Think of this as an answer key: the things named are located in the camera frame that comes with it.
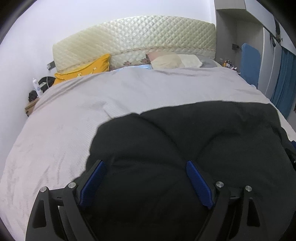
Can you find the black puffer jacket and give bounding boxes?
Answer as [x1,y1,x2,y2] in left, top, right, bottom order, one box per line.
[84,101,295,240]

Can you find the grey bed blanket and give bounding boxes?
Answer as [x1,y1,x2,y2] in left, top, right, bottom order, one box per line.
[1,67,295,240]

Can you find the wooden nightstand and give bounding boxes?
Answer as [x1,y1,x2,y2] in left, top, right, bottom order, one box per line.
[25,97,39,116]

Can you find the white spray bottle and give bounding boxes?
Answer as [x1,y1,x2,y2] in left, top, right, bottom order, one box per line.
[33,78,43,97]

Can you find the blue curtain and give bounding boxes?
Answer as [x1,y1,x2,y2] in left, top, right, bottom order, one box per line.
[271,48,296,118]

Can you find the black bag on nightstand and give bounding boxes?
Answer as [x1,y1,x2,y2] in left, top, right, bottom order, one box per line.
[28,76,55,102]

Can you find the small bottles on shelf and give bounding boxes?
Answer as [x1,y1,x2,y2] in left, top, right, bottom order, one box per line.
[222,60,237,71]

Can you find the yellow crown pillow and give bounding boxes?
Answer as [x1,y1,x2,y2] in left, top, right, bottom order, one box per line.
[53,54,111,86]

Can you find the blue padded chair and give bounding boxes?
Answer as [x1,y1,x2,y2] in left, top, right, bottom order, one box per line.
[240,43,261,88]

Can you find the beige and grey pillow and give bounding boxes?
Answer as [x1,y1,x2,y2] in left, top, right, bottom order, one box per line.
[147,51,221,70]

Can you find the light blue bed sheet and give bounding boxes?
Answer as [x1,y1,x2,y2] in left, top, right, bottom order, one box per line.
[114,64,152,71]

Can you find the cream quilted headboard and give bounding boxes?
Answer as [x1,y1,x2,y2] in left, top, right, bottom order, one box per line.
[53,16,217,73]

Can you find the wall power socket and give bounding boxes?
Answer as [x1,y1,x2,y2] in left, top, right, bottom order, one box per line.
[47,61,56,70]

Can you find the grey wall cabinet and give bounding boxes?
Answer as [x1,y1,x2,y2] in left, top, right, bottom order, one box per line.
[214,1,295,98]

